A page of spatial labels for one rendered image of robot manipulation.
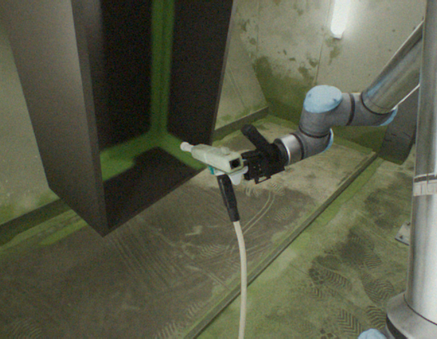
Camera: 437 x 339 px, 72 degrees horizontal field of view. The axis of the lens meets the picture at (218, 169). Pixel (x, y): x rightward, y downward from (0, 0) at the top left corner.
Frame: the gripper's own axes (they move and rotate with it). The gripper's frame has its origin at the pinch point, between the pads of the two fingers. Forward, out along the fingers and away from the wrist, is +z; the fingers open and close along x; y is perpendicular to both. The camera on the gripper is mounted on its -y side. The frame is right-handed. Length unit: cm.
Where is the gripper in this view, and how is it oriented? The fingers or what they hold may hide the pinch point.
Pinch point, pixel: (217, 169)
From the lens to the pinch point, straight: 83.1
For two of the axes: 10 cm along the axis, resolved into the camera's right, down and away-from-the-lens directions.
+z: -8.9, 3.3, -3.0
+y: 2.6, 9.3, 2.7
